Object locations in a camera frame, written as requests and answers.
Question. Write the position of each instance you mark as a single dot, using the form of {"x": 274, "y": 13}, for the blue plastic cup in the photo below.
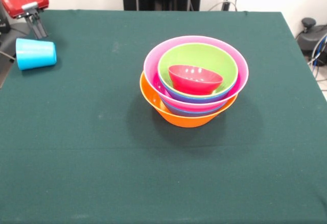
{"x": 34, "y": 54}

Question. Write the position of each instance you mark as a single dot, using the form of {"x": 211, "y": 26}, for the small red plastic bowl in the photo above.
{"x": 191, "y": 83}

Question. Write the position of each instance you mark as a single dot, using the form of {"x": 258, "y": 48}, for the green plastic bowl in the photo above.
{"x": 199, "y": 55}

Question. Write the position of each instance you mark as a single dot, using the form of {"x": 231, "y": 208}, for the orange plastic bowl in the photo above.
{"x": 184, "y": 120}

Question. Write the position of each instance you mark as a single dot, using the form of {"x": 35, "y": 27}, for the blue plastic bowl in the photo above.
{"x": 191, "y": 113}
{"x": 196, "y": 100}

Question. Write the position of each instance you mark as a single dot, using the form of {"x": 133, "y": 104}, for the grey floor base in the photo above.
{"x": 15, "y": 28}

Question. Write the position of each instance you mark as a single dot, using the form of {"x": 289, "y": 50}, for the black power plug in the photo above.
{"x": 226, "y": 5}

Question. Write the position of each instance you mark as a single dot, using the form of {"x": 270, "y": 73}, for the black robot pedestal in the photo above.
{"x": 3, "y": 25}

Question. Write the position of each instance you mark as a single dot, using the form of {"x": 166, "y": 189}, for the large pink plastic bowl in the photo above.
{"x": 153, "y": 63}

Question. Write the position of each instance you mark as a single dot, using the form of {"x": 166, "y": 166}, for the dark green tablecloth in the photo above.
{"x": 76, "y": 132}

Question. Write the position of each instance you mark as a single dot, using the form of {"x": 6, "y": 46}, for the black floor foot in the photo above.
{"x": 311, "y": 37}

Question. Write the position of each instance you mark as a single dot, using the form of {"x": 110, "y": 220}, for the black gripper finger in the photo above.
{"x": 34, "y": 28}
{"x": 41, "y": 27}

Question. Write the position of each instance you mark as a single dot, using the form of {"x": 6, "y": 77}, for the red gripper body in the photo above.
{"x": 23, "y": 0}

